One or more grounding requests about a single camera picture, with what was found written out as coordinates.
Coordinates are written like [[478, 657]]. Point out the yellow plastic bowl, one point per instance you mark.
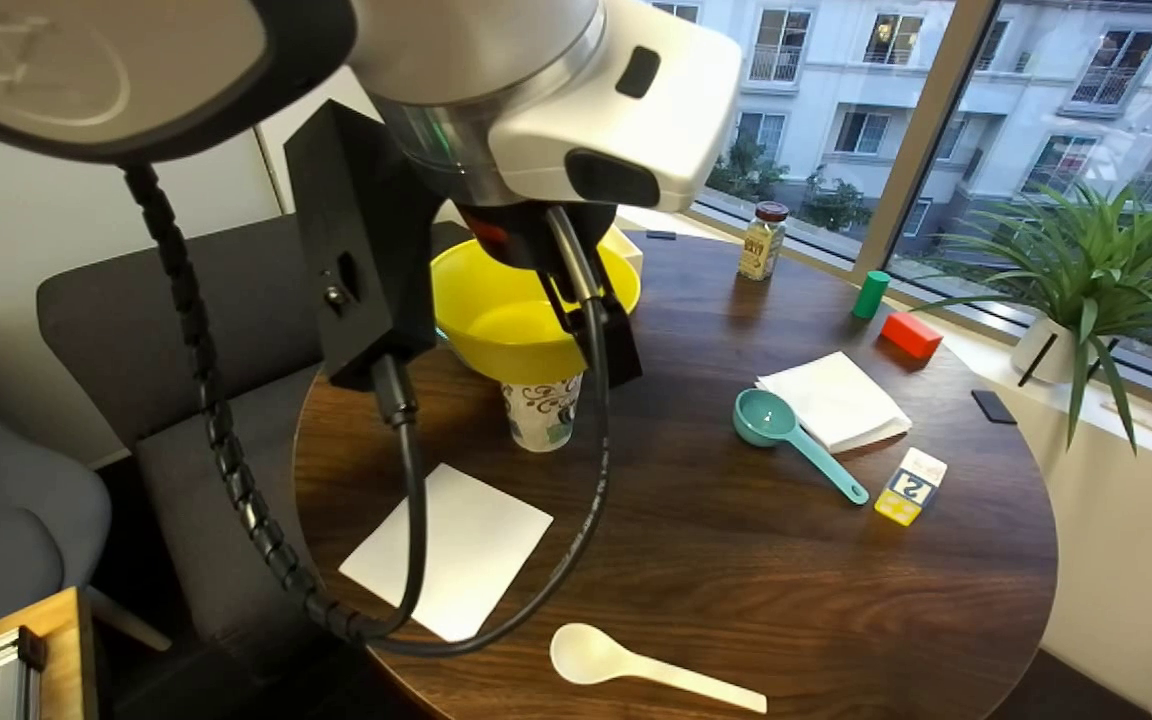
[[497, 322]]

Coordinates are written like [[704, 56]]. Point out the white apartment building outside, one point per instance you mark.
[[1068, 95]]

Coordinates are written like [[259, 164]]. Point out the red block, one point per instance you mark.
[[911, 337]]

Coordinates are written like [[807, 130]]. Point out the printed paper cup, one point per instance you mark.
[[541, 418]]

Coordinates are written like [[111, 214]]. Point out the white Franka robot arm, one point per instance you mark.
[[497, 64]]

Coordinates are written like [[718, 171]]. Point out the green potted plant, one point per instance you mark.
[[1108, 264]]

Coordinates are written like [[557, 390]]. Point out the white plant pot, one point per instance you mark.
[[1051, 352]]

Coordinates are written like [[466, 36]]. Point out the small yellow white card box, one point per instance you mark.
[[911, 491]]

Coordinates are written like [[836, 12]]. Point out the grey armchair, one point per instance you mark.
[[2, 520]]

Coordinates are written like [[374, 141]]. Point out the white paper sheet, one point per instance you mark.
[[468, 555]]

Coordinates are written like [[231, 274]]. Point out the green block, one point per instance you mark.
[[871, 298]]

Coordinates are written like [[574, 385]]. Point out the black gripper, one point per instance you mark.
[[520, 232]]

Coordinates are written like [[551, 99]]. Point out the brown window frame post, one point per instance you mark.
[[921, 121]]

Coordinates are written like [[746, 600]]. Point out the wooden board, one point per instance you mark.
[[60, 667]]

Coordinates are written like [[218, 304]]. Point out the yellow jar with dark lid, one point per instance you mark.
[[763, 245]]

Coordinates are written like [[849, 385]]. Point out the dark grey sofa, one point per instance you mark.
[[139, 345]]

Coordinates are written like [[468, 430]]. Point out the teal measuring scoop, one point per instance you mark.
[[790, 434]]

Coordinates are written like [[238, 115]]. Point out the white plastic spoon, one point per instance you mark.
[[590, 657]]

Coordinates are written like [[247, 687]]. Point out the white folded napkin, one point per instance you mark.
[[836, 397]]

